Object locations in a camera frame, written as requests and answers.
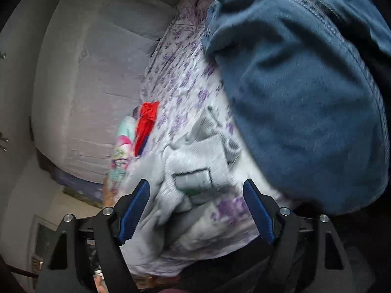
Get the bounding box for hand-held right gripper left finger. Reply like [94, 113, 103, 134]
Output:
[37, 179, 151, 293]

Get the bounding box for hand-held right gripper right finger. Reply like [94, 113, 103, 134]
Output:
[243, 178, 356, 293]

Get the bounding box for blue pants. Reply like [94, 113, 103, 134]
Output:
[201, 0, 391, 215]

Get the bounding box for pastel printed garment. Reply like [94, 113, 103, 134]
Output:
[107, 114, 138, 200]

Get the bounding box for grey printed garment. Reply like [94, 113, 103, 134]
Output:
[122, 105, 286, 277]

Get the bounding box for red garment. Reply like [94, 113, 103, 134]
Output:
[134, 101, 161, 157]

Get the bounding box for purple floral bed sheet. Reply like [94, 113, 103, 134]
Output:
[102, 0, 288, 277]

